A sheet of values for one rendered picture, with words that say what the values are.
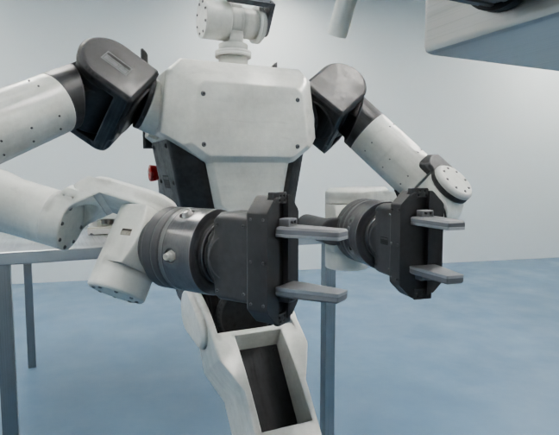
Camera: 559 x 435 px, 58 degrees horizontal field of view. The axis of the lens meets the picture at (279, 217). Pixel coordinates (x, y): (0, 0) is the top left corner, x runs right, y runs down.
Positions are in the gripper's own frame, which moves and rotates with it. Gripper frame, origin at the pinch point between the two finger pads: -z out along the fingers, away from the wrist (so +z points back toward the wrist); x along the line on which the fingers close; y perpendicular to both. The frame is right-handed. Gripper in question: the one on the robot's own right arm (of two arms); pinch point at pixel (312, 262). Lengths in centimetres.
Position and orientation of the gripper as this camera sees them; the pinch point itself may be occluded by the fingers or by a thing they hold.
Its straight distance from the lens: 45.6
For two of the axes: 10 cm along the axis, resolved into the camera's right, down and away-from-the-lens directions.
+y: -5.4, 0.8, -8.4
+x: 0.0, 10.0, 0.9
